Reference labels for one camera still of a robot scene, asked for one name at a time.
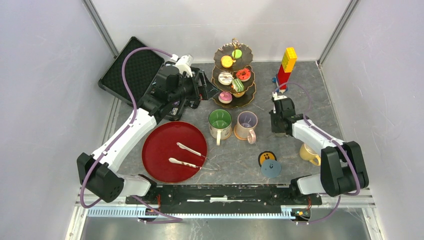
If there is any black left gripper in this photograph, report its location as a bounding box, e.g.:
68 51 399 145
169 70 220 104

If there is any pink ceramic mug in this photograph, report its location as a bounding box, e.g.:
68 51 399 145
235 111 258 144

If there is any yellow ceramic mug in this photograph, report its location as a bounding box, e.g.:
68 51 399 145
299 143 321 166

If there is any green inside ceramic mug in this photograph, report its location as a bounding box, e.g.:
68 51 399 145
208 109 233 146

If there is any woven coaster front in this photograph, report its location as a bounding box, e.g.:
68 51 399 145
233 126 248 141

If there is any green matcha cake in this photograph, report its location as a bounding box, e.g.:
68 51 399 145
231 78 245 93

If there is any red frosted donut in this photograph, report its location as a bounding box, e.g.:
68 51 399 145
235 67 252 82

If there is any white chocolate striped donut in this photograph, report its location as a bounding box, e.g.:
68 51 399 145
218 71 234 86

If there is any pink frosted donut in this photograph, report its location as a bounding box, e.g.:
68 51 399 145
218 92 233 104

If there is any orange macaron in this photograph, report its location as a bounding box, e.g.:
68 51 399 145
220 55 234 69

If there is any green macaron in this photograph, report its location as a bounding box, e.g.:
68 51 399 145
231 49 243 59

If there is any small grey cup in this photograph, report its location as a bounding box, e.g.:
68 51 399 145
274 132 286 137

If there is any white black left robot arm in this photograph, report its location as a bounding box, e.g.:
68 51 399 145
76 65 219 209

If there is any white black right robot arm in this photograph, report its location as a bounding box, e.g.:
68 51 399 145
269 93 369 204

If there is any red round tray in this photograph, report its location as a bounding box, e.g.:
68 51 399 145
141 121 208 184

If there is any black poker chip case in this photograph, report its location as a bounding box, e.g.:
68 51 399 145
97 36 175 107

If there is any yellow round coaster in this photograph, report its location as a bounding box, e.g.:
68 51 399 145
258 151 277 167

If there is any small brown pastry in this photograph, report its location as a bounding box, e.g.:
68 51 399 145
232 92 245 98

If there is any blue round coaster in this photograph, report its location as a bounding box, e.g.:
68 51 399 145
261 159 282 178

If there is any red yellow toy block tower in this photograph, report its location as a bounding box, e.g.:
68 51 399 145
272 47 298 93

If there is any three-tier black gold stand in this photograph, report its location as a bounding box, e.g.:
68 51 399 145
211 38 257 109

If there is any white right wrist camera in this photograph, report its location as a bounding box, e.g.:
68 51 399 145
271 92 288 102

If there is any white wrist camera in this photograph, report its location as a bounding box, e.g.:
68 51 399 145
271 92 288 102
170 54 194 77

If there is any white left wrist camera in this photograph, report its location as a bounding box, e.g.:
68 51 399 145
170 54 194 77

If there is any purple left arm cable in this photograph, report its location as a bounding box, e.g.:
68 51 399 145
80 46 173 209

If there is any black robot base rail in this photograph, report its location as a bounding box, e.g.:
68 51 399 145
142 184 323 214

